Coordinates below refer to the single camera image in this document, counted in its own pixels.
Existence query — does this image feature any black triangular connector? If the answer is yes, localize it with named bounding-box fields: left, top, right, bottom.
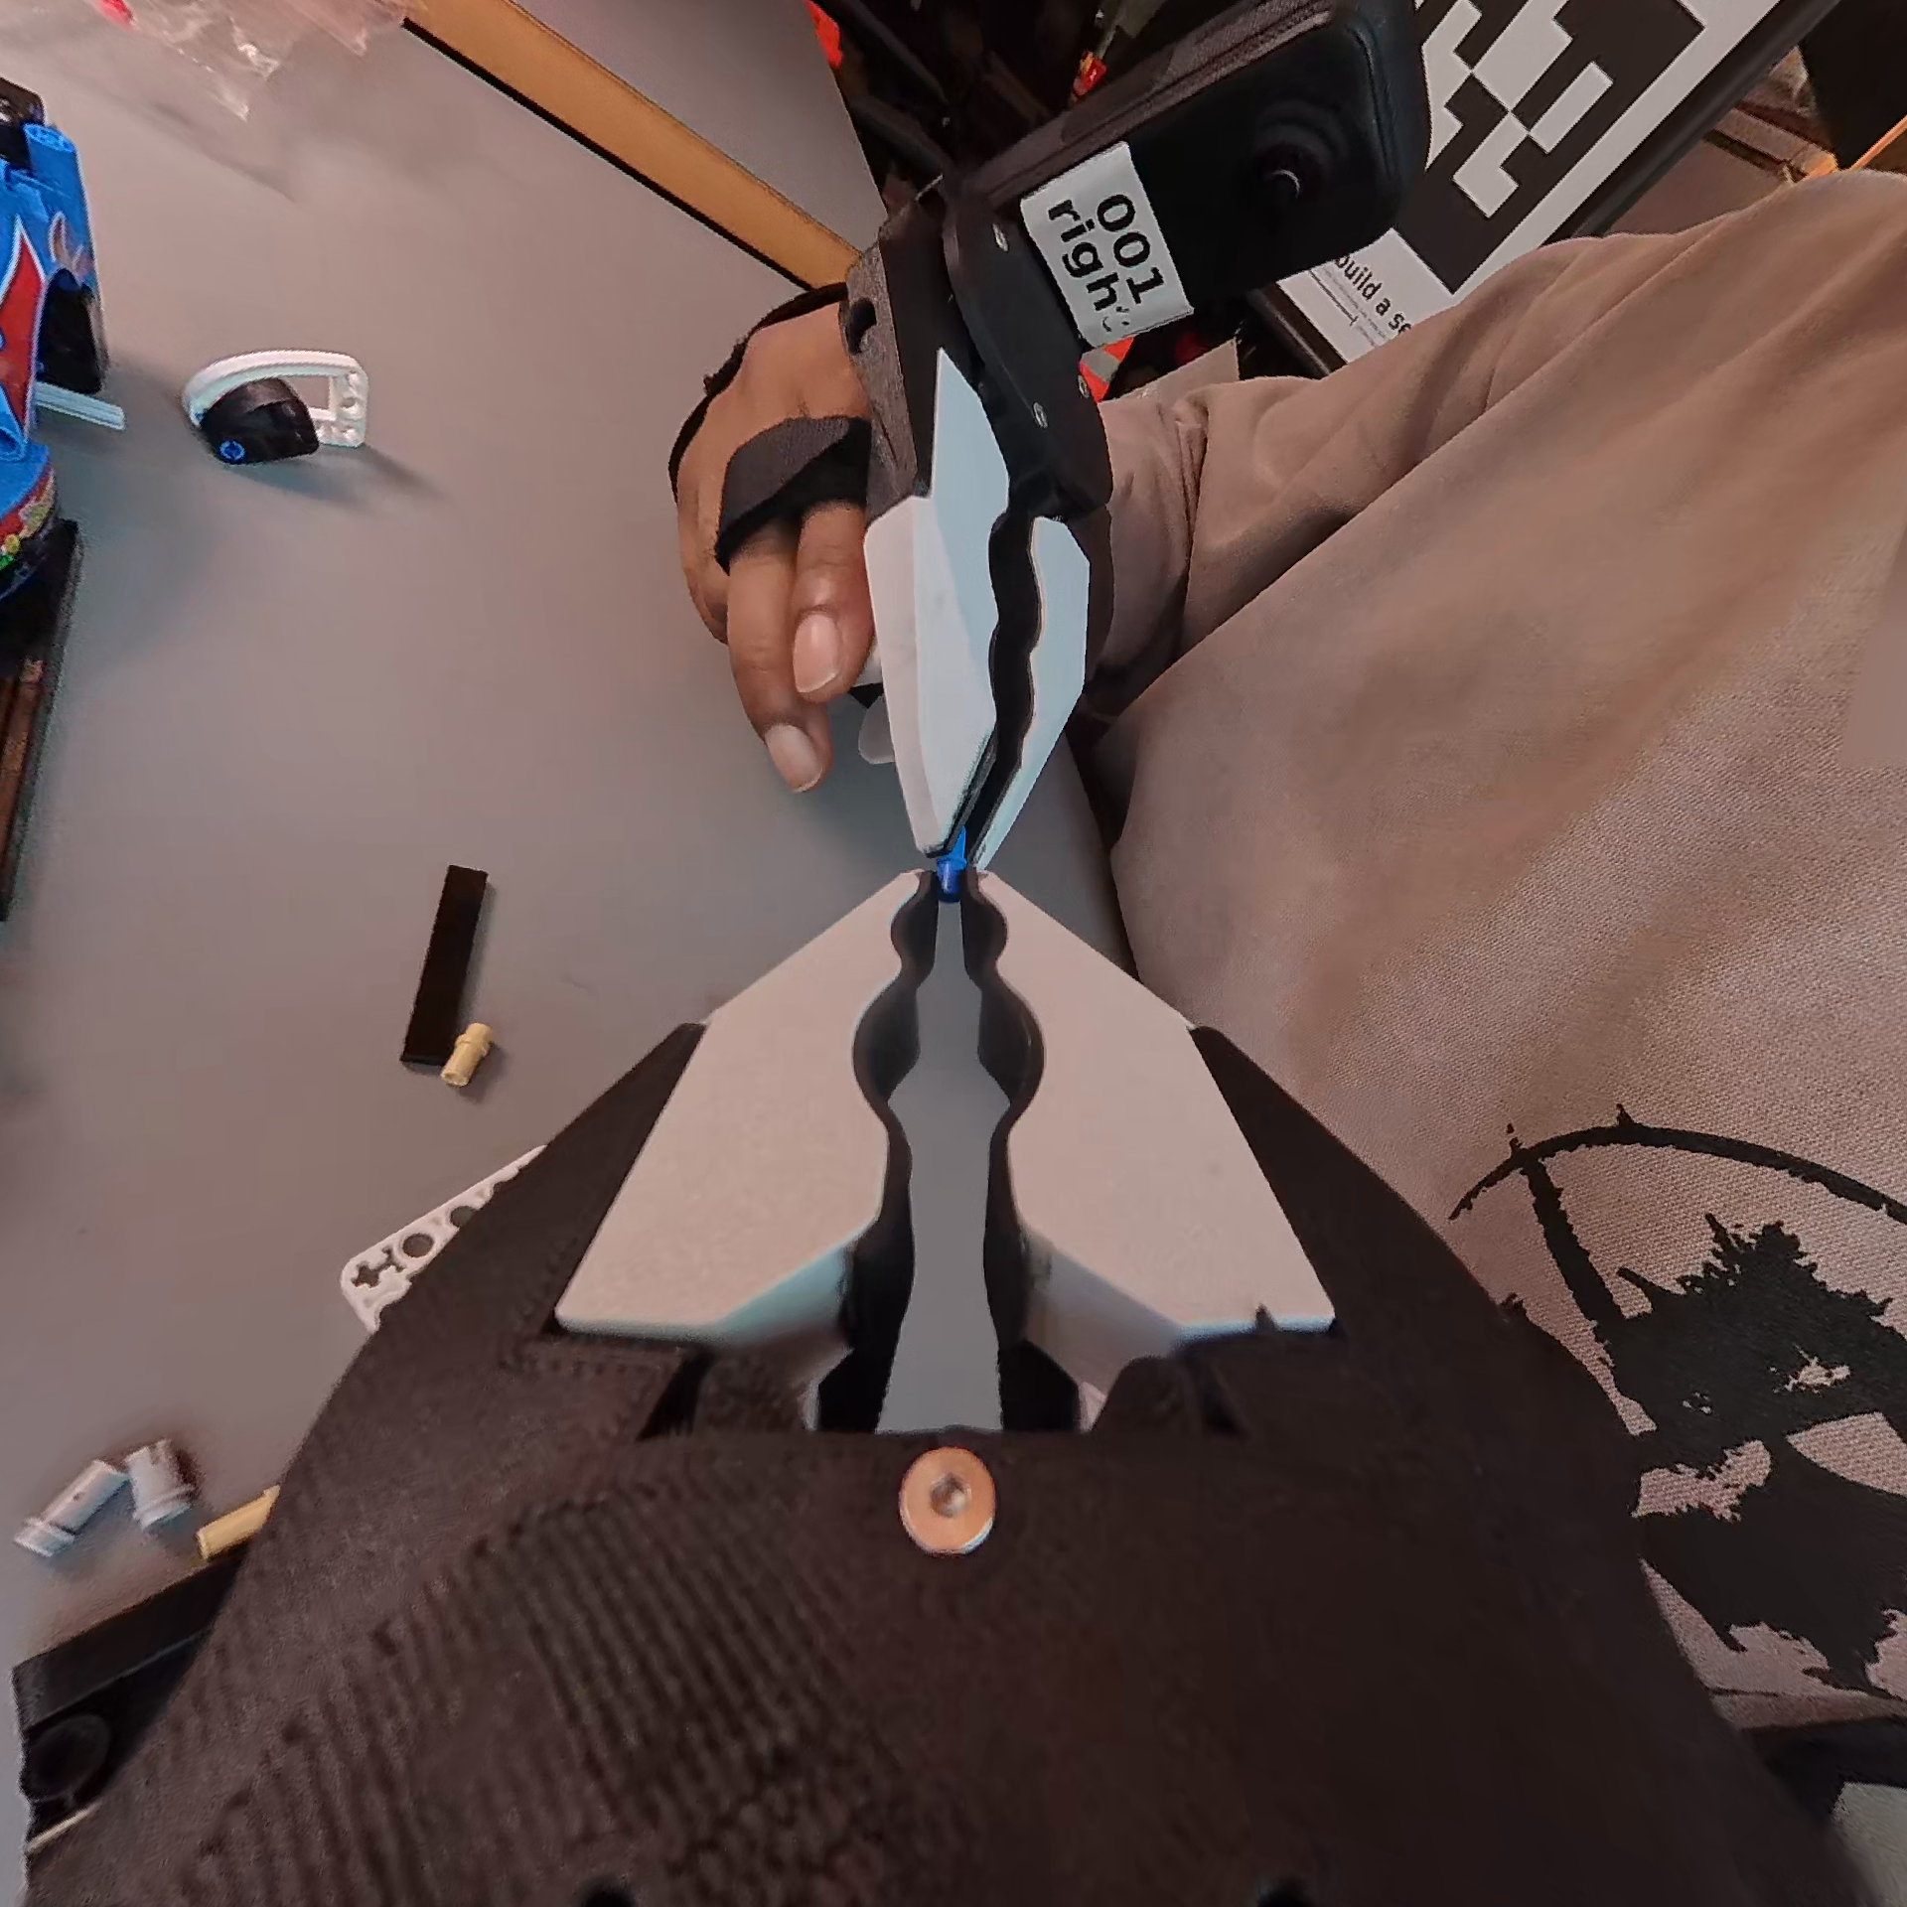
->
left=209, top=378, right=325, bottom=468

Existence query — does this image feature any pile of clear plastic bags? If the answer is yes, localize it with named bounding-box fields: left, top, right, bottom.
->
left=103, top=0, right=407, bottom=120

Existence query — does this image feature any white curved panel piece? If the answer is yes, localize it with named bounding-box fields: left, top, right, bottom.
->
left=182, top=350, right=371, bottom=452

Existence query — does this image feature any toy brick race car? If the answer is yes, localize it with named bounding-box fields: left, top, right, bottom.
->
left=0, top=81, right=128, bottom=920

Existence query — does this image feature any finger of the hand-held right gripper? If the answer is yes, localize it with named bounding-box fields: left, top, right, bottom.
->
left=965, top=511, right=1105, bottom=866
left=859, top=350, right=1033, bottom=854

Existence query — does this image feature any person's beige sweatshirt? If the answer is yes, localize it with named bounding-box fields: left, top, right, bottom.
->
left=1109, top=595, right=1907, bottom=1739

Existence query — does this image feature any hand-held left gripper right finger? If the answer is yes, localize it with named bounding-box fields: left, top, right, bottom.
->
left=960, top=873, right=1338, bottom=1433

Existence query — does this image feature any person's right hand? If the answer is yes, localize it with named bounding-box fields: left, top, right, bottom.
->
left=673, top=309, right=897, bottom=795

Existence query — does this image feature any dark grey frame piece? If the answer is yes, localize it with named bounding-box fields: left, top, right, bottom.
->
left=10, top=1558, right=250, bottom=1852

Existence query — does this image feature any white rectangular frame piece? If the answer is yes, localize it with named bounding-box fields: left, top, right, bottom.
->
left=341, top=1145, right=547, bottom=1338

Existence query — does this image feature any black white marker sign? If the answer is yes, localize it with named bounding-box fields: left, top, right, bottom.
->
left=1251, top=0, right=1852, bottom=376

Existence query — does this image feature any black flat tile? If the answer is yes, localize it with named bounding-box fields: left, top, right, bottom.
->
left=400, top=864, right=492, bottom=1068

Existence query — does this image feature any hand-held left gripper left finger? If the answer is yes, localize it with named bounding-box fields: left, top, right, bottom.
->
left=551, top=872, right=940, bottom=1433

